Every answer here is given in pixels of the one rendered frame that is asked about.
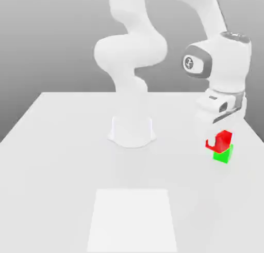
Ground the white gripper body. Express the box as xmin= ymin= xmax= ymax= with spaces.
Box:
xmin=194 ymin=97 xmax=248 ymax=136

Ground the small red cube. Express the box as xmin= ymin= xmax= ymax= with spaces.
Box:
xmin=205 ymin=129 xmax=233 ymax=154

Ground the small green cube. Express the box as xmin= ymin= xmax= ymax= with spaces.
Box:
xmin=212 ymin=144 xmax=234 ymax=164

